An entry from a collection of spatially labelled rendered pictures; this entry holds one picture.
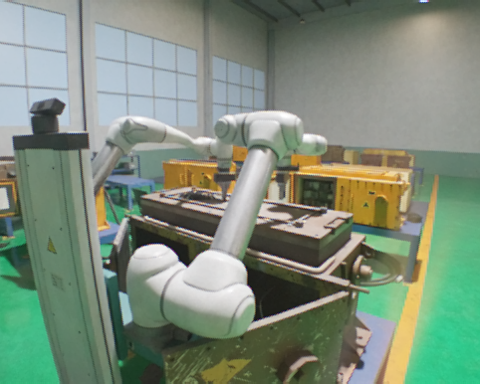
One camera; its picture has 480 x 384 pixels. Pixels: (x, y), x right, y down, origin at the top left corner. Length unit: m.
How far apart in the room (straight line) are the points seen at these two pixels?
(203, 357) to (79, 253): 0.43
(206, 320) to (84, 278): 0.34
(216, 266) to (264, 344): 0.33
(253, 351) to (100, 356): 0.45
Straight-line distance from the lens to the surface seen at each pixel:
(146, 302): 0.84
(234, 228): 0.80
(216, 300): 0.71
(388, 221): 3.85
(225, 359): 0.91
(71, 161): 0.76
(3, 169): 6.50
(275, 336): 0.96
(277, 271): 1.25
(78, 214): 0.78
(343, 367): 1.65
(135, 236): 2.04
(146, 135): 1.35
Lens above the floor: 1.77
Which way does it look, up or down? 11 degrees down
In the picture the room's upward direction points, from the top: straight up
